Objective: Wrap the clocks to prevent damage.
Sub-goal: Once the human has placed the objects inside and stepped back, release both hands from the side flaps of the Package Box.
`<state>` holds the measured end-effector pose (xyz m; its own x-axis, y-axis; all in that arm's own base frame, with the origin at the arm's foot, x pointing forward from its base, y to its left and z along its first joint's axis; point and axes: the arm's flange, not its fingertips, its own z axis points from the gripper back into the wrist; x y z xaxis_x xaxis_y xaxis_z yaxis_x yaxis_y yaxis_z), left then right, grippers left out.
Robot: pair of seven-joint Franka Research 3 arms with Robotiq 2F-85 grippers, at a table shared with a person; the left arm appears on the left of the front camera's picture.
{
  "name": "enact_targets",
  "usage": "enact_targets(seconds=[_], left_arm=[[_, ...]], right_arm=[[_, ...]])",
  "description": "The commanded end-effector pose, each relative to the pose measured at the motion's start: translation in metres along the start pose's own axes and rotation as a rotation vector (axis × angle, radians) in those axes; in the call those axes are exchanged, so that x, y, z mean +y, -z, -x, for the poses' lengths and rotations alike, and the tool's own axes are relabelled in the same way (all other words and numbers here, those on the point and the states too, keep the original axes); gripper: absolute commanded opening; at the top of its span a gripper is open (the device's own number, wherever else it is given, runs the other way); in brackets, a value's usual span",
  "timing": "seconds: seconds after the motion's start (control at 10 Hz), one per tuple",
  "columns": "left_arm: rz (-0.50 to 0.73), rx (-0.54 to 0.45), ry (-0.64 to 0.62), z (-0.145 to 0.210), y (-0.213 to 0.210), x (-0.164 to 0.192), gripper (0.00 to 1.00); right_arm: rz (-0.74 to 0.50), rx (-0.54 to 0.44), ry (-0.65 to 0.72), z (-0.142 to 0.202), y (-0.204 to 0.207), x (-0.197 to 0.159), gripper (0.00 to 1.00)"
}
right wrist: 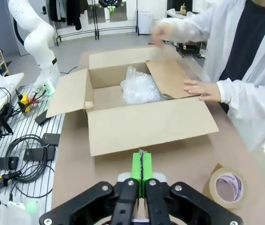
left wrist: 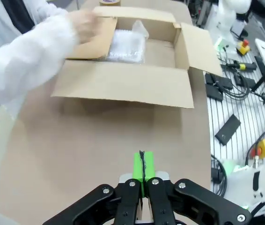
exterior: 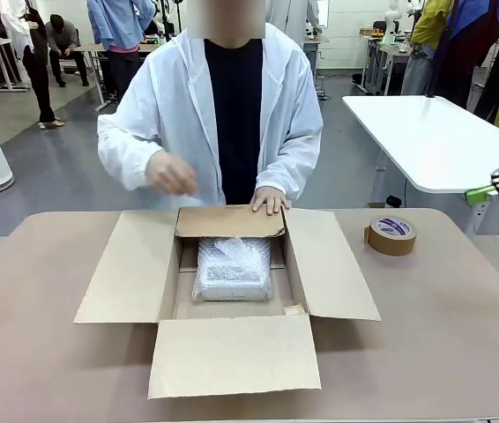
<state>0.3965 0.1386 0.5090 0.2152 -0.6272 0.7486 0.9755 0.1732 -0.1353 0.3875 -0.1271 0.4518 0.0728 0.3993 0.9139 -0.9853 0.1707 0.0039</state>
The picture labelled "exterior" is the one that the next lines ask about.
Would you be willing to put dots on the bystander in white coat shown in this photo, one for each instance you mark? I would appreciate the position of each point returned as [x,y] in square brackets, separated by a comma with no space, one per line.
[293,17]

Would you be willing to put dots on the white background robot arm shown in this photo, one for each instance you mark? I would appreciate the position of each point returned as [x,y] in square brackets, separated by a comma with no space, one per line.
[392,17]

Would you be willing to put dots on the brown cardboard box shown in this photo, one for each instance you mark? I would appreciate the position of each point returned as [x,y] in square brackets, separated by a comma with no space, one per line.
[232,352]

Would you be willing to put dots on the person's left hand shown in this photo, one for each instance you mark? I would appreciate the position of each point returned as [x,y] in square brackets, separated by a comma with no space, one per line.
[269,198]

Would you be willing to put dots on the seated person in grey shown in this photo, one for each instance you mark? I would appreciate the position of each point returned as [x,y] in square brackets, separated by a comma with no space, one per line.
[64,44]

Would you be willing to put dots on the person's right forearm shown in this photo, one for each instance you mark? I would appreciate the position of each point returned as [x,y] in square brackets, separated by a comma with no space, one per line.
[121,150]

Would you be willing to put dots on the person's right hand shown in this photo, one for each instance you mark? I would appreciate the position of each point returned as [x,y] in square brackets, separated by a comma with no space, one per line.
[170,174]

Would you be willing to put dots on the person in blue shirt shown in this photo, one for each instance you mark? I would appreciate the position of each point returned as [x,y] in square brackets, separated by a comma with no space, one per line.
[119,39]

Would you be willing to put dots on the grey background workbench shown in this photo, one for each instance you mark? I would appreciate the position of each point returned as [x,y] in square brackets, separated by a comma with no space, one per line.
[382,53]

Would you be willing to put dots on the brown packing tape roll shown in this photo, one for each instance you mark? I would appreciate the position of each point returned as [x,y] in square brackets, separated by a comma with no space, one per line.
[391,235]

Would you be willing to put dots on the white rounded table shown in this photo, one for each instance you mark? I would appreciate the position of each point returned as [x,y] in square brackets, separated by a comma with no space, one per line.
[434,141]

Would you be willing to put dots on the person's left forearm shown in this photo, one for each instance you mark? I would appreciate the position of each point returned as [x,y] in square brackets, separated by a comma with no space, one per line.
[293,163]

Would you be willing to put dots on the person in black clothes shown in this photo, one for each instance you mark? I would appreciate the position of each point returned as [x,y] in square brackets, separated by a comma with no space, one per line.
[40,61]

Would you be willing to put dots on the bubble-wrapped clock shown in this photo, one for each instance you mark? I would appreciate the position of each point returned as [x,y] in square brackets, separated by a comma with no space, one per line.
[232,277]

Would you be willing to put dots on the person in yellow garment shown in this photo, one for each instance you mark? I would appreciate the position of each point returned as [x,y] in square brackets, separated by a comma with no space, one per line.
[432,22]

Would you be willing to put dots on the person in white lab coat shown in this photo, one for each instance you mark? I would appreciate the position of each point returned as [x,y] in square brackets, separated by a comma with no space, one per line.
[174,88]

